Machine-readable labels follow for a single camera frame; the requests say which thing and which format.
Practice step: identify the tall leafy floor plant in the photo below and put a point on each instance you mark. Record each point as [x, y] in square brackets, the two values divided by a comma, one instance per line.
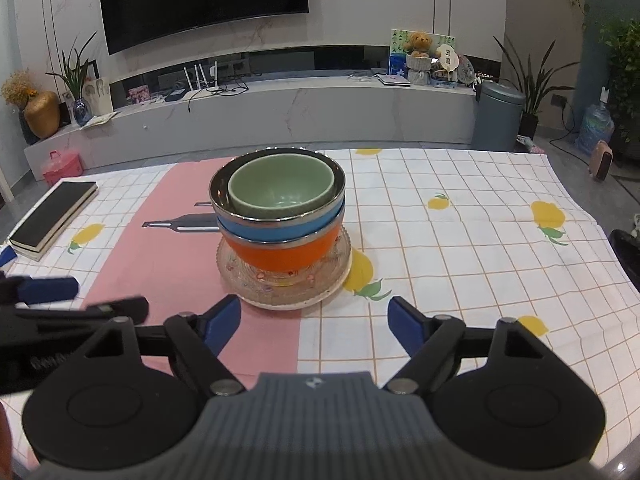
[533, 84]

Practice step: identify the potted plant blue vase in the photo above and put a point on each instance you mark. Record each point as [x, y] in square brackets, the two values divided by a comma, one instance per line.
[73, 72]

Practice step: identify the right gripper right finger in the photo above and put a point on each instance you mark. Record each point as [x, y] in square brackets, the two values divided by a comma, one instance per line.
[406, 324]

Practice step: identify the pink space heater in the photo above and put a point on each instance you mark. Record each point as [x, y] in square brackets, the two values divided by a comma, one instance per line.
[600, 161]

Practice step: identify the white router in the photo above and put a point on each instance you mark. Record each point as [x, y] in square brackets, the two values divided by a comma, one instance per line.
[202, 78]

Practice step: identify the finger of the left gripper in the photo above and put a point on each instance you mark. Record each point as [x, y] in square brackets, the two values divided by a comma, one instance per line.
[46, 290]

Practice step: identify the orange steel bowl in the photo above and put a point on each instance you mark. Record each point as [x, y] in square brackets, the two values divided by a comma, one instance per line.
[289, 255]

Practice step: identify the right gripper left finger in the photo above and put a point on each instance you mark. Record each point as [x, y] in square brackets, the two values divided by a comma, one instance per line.
[219, 323]

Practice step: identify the pink plastic basket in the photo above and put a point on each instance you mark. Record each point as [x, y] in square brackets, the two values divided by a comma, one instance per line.
[60, 165]

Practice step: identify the gold vase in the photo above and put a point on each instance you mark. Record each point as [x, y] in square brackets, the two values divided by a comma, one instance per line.
[42, 113]

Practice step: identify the teddy bear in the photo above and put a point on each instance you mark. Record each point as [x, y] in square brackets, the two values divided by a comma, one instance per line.
[418, 45]

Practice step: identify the green ceramic bowl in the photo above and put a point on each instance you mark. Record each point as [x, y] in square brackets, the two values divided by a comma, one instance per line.
[280, 186]

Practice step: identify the grey trash bin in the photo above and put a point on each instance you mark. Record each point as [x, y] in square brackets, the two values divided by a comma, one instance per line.
[497, 118]

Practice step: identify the black book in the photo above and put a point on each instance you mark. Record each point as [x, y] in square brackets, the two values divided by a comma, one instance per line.
[38, 231]

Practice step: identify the green bushy plant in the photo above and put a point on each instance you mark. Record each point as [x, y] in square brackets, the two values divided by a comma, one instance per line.
[621, 40]

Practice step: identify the blue steel bowl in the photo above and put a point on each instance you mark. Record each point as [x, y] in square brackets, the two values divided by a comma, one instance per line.
[274, 232]

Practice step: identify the water jug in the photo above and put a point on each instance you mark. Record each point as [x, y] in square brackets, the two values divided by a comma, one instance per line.
[597, 125]

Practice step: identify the clear patterned glass plate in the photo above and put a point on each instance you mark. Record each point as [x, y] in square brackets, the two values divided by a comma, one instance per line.
[286, 291]

